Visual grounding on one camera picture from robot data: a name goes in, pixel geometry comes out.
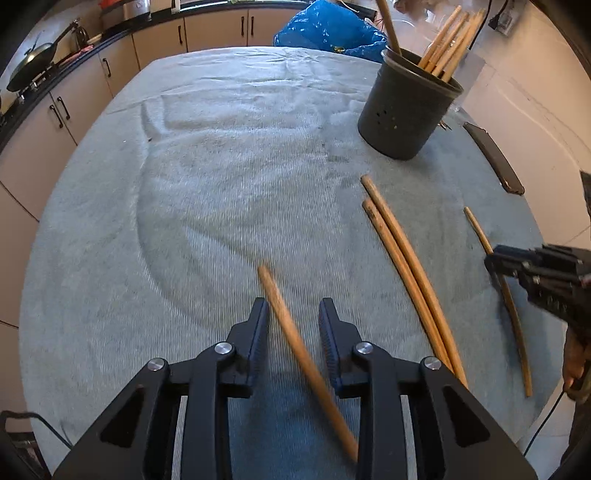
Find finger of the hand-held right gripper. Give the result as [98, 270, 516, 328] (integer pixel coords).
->
[484, 257, 523, 278]
[495, 246, 539, 265]

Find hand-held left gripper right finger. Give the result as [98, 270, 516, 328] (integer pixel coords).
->
[318, 298, 539, 480]

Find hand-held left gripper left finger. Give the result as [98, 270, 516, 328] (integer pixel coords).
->
[53, 298, 271, 480]

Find wooden chopstick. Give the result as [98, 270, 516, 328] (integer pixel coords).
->
[257, 264, 360, 462]
[464, 206, 533, 398]
[361, 174, 468, 388]
[362, 199, 455, 370]

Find black utensil holder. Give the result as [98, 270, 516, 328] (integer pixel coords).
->
[358, 46, 464, 161]

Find bunch of wooden chopsticks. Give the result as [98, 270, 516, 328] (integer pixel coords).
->
[375, 0, 488, 84]

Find person's right hand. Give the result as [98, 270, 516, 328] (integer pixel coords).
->
[563, 328, 591, 400]

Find black flat device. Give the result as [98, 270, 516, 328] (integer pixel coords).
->
[463, 121, 526, 195]

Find grey tablecloth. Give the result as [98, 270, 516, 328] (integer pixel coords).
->
[18, 46, 555, 480]

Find beige kitchen cabinets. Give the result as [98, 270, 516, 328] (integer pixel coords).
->
[0, 2, 319, 324]

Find blue plastic bag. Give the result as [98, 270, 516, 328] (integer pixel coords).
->
[273, 0, 389, 63]

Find black kitchen countertop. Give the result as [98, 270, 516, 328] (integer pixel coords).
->
[0, 0, 319, 144]

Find pink cloth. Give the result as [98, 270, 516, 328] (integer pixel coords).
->
[60, 46, 94, 64]

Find gas stove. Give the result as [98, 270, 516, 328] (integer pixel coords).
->
[0, 65, 61, 121]

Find silver rice cooker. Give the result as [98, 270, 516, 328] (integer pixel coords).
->
[99, 0, 153, 28]

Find black wok with lid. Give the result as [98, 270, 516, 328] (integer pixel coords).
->
[7, 18, 80, 93]

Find black cable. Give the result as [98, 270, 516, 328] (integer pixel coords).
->
[522, 390, 567, 455]

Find wall outlet with plug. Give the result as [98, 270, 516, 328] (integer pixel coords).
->
[488, 8, 516, 36]

